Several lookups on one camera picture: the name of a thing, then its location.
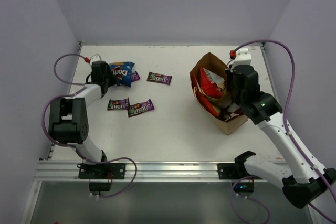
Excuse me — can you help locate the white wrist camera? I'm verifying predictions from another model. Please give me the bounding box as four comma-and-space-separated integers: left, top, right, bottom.
90, 54, 102, 63
230, 48, 251, 72

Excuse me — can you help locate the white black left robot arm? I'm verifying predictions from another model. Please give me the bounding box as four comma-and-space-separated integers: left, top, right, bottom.
48, 60, 117, 178

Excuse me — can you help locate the red snack bag with barcode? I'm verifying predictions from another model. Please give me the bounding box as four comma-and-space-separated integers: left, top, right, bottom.
199, 67, 226, 99

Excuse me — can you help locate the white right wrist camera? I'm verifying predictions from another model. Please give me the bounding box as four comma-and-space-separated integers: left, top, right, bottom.
230, 48, 251, 72

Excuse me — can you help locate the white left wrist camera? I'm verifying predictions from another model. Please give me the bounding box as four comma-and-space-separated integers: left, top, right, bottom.
90, 54, 102, 63

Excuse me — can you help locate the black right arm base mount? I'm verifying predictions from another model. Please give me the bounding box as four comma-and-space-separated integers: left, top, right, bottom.
217, 151, 256, 196

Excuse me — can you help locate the red white snack packet bottom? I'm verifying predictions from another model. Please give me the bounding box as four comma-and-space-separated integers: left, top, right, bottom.
223, 103, 243, 122

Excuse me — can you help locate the brown M&M's packet front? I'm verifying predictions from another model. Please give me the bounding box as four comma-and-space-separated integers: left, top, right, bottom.
107, 98, 130, 111

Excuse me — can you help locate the red and beige snack bag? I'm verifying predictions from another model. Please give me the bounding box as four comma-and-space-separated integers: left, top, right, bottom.
191, 74, 221, 118

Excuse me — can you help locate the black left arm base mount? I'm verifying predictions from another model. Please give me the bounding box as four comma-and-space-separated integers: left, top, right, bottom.
77, 163, 126, 195

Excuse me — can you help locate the brown m&m's packet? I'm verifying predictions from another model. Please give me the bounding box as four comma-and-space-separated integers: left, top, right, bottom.
131, 71, 141, 82
128, 99, 155, 118
107, 98, 130, 111
146, 72, 172, 85

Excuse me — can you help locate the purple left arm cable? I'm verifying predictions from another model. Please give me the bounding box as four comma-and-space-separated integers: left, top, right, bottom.
41, 53, 91, 164

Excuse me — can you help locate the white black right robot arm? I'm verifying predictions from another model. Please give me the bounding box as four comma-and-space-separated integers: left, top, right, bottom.
225, 65, 335, 209

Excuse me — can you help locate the blue snack packet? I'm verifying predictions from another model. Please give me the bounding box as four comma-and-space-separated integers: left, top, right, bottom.
109, 61, 135, 87

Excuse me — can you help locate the brown paper bag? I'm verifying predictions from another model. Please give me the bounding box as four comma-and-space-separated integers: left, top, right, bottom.
189, 52, 248, 135

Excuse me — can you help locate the aluminium front rail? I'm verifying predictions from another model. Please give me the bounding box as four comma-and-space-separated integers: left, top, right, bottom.
33, 160, 279, 182

